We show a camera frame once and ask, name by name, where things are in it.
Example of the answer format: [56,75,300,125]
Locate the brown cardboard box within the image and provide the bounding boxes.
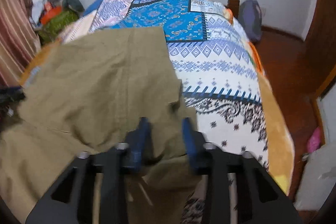
[19,39,62,87]

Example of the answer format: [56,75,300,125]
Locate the orange box on pile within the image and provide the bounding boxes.
[40,6,63,25]

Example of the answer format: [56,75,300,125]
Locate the blue patchwork bedspread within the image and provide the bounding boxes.
[59,0,270,224]

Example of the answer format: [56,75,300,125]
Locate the brown wooden door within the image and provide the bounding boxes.
[301,0,335,97]

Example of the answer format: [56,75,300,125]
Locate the olive green pants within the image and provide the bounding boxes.
[1,27,199,223]

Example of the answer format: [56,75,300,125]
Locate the grey blue backpack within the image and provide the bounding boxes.
[238,0,262,43]

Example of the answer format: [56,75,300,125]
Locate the orange yellow blanket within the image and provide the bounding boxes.
[211,7,294,194]

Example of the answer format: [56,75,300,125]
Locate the grey white pillow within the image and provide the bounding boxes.
[294,142,336,211]

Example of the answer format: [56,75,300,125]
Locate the pink item on floor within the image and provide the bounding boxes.
[307,127,321,153]

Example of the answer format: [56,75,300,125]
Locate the striped red curtain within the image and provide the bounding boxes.
[1,0,41,87]

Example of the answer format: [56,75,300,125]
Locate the green patterned bag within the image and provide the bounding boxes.
[37,10,79,44]

